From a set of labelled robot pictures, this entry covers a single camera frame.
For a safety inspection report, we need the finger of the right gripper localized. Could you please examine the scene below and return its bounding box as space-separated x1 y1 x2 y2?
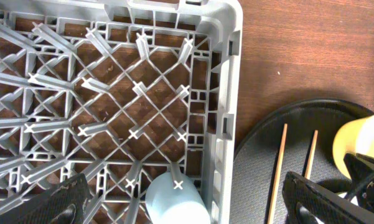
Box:
344 153 374 213

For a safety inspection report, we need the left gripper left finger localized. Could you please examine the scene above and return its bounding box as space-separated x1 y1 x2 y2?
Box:
0 174 91 224

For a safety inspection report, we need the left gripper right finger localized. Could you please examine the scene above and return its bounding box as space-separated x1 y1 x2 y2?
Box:
282 172 374 223

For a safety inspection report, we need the yellow bowl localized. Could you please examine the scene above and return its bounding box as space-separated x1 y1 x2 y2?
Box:
332 115 374 179

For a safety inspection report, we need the blue plastic cup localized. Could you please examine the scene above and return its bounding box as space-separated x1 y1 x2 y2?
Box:
146 172 210 224

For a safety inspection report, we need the grey dishwasher rack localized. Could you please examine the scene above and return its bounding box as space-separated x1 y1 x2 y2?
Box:
0 1 243 223

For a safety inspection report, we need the right wooden chopstick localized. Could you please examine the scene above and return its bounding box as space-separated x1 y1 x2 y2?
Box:
304 130 319 179

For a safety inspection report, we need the wooden chopstick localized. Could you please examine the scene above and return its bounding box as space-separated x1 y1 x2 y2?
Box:
304 130 319 179
267 123 288 224

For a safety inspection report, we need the left wooden chopstick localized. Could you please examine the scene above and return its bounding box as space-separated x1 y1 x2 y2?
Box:
267 123 288 224

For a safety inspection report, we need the round black tray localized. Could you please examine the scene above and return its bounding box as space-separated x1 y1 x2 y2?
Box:
230 99 373 223

